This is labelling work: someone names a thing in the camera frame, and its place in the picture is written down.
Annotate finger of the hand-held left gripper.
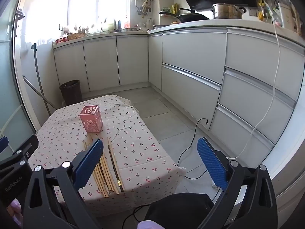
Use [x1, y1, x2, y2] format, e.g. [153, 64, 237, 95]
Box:
[13, 135, 39, 160]
[0, 137, 9, 153]

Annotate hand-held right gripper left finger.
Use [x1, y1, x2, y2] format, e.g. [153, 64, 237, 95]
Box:
[22, 138, 104, 229]

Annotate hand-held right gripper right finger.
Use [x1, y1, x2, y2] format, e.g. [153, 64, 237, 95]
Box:
[197, 137, 279, 229]

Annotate bundle of wooden chopsticks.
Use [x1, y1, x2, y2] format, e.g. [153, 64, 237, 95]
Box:
[83, 137, 123, 198]

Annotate dark chopstick with gold band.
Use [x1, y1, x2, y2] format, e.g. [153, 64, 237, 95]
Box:
[108, 145, 125, 193]

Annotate plain dark chopstick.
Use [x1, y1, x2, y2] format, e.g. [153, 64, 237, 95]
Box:
[98, 157, 114, 192]

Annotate pink perforated utensil holder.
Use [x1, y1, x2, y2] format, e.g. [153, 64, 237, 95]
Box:
[78, 104, 103, 133]

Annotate person's left hand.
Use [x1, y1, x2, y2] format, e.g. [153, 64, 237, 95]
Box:
[6, 199, 25, 229]

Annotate person's right hand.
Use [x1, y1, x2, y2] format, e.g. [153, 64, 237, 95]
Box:
[137, 220, 163, 229]

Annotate cherry print tablecloth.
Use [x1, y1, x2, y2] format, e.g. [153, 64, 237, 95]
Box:
[28, 94, 186, 204]

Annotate grey metal pole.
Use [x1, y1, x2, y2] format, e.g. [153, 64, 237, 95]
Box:
[22, 75, 59, 110]

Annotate black pants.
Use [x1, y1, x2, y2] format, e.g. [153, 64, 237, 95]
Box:
[144, 192, 215, 229]

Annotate brown wicker trash bin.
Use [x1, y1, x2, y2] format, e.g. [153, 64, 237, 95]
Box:
[59, 79, 83, 106]

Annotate frosted glass sliding door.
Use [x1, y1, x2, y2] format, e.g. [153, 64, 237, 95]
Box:
[0, 0, 36, 148]

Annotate white cabinet with doors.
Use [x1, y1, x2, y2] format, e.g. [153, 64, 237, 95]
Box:
[53, 34, 149, 93]

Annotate white cabinet with drawers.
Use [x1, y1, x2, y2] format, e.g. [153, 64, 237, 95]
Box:
[148, 27, 305, 148]

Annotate woven wicker basket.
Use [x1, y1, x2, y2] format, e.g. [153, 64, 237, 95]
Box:
[67, 32, 87, 40]

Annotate white plastic container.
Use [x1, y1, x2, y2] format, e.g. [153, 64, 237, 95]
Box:
[102, 18, 114, 32]

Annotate white kitchen countertop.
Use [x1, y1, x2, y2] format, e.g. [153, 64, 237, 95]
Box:
[52, 19, 305, 46]

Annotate black wok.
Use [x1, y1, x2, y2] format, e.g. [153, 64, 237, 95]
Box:
[159, 8, 210, 24]

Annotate steel cooking pot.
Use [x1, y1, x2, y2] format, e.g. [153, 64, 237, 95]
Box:
[212, 3, 247, 20]

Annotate yellow scissors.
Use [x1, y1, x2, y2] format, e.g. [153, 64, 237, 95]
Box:
[257, 0, 267, 21]

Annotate bright kitchen window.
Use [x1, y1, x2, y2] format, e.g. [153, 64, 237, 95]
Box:
[68, 0, 131, 29]

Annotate black cable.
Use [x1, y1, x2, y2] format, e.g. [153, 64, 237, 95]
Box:
[177, 118, 216, 179]

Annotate mop handle with black clip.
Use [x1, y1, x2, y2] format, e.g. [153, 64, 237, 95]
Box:
[30, 43, 51, 116]

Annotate silver door handle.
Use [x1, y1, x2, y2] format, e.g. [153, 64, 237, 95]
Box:
[15, 13, 25, 38]

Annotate white cable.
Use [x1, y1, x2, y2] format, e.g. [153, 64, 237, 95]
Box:
[229, 20, 282, 160]

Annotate wire rack with yellow packets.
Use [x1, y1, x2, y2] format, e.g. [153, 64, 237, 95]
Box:
[163, 3, 180, 15]

